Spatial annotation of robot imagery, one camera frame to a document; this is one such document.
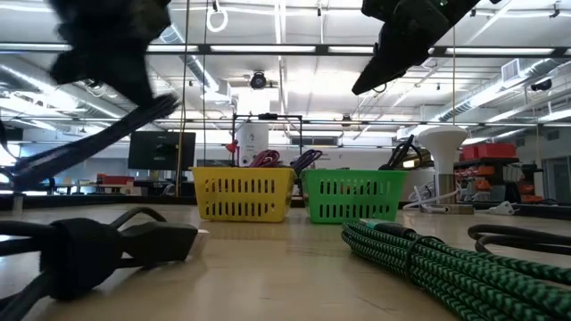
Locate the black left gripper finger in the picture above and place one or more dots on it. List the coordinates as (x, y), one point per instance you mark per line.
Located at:
(136, 91)

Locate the black storage shelf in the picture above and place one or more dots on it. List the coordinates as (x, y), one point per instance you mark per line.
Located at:
(499, 178)

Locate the green plastic basket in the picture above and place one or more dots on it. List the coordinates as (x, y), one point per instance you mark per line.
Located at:
(352, 196)

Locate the black metal frame stand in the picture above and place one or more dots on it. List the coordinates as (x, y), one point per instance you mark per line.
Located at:
(267, 117)

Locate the black ceiling dome camera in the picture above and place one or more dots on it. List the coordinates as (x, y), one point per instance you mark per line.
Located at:
(259, 80)

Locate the red box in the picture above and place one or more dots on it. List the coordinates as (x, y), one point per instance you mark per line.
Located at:
(116, 179)

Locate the red desk lamp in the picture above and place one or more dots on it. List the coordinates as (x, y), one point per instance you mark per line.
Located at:
(232, 146)

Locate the red storage bins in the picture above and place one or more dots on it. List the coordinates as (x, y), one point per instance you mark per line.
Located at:
(490, 150)

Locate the yellow plastic basket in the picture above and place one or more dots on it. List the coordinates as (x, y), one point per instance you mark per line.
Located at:
(243, 196)

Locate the white power adapter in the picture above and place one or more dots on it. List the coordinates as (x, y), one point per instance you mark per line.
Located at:
(504, 208)

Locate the white mushroom-shaped stand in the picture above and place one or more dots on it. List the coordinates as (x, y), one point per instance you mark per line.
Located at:
(446, 142)

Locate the black computer monitor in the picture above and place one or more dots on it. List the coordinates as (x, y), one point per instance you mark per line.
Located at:
(165, 151)

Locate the white column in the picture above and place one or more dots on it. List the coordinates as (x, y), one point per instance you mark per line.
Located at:
(252, 142)

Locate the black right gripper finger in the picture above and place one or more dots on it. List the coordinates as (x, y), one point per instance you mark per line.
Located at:
(397, 49)

